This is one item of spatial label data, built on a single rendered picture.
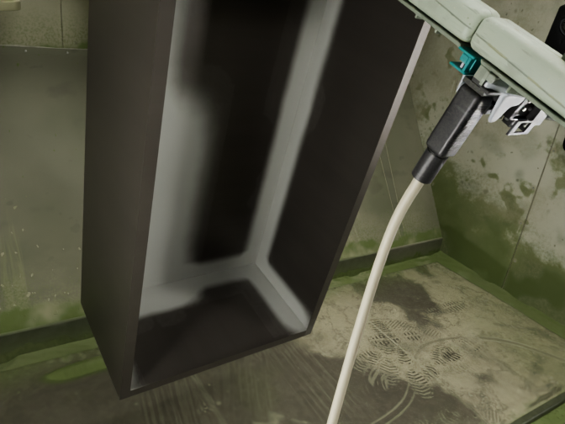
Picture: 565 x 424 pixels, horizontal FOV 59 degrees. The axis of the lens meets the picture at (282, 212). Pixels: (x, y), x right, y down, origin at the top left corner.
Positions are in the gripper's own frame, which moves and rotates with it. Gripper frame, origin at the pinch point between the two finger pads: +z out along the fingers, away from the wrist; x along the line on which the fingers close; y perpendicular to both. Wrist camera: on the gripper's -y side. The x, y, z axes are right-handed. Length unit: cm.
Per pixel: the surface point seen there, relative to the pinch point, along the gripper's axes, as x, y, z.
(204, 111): 65, 53, -9
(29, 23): 174, 90, 8
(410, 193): -1.1, 18.6, -0.7
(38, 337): 79, 167, 23
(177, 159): 63, 67, -4
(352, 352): -10.6, 42.5, 3.4
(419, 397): -7, 138, -95
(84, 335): 77, 170, 6
